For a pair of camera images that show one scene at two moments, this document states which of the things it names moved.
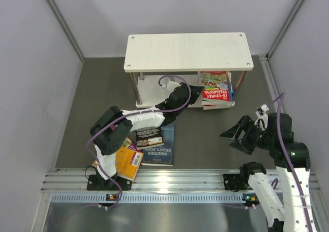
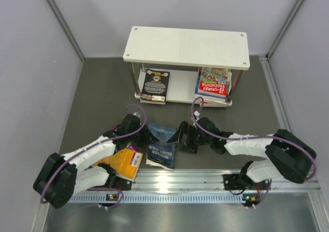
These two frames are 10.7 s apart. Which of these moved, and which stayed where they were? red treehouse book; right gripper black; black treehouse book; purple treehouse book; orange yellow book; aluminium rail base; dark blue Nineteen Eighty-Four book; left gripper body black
Moved: right gripper black; black treehouse book; red treehouse book; left gripper body black; dark blue Nineteen Eighty-Four book
Stayed: orange yellow book; purple treehouse book; aluminium rail base
